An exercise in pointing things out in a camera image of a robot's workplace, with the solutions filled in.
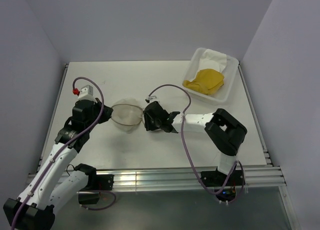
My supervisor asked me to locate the white mesh laundry bag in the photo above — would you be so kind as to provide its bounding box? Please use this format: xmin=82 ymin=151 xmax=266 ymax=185
xmin=111 ymin=98 xmax=144 ymax=134

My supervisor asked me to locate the yellow bra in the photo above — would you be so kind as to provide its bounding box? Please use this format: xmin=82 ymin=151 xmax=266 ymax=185
xmin=182 ymin=69 xmax=225 ymax=96

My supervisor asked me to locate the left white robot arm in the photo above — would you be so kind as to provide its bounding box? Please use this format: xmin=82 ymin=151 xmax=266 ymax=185
xmin=3 ymin=99 xmax=113 ymax=230

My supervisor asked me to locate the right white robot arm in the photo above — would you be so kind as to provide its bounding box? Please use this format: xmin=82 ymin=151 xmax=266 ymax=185
xmin=143 ymin=101 xmax=248 ymax=187

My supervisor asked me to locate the white bra in tray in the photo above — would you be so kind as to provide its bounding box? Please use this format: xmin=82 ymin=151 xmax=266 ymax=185
xmin=198 ymin=49 xmax=227 ymax=73

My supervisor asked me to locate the white plastic tray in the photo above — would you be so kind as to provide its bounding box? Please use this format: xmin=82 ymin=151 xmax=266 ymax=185
xmin=182 ymin=47 xmax=239 ymax=104

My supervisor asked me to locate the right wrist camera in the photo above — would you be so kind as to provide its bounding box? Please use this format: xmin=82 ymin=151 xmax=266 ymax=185
xmin=145 ymin=95 xmax=159 ymax=104

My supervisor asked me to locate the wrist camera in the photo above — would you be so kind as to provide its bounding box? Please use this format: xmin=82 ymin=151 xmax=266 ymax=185
xmin=72 ymin=85 xmax=95 ymax=101
xmin=145 ymin=95 xmax=159 ymax=104

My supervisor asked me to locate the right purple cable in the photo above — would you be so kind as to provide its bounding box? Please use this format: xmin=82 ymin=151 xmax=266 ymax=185
xmin=149 ymin=84 xmax=245 ymax=203

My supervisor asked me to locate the purple cable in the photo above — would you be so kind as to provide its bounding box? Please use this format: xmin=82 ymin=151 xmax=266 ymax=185
xmin=149 ymin=84 xmax=245 ymax=203
xmin=9 ymin=76 xmax=117 ymax=228

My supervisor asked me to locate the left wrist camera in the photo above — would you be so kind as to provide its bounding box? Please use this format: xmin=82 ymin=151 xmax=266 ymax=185
xmin=72 ymin=85 xmax=95 ymax=101

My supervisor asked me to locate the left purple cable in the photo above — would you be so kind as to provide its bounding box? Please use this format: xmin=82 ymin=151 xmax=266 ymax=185
xmin=9 ymin=76 xmax=117 ymax=228

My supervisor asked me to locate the aluminium mounting rail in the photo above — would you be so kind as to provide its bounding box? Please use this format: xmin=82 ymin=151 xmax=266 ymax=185
xmin=24 ymin=149 xmax=286 ymax=194

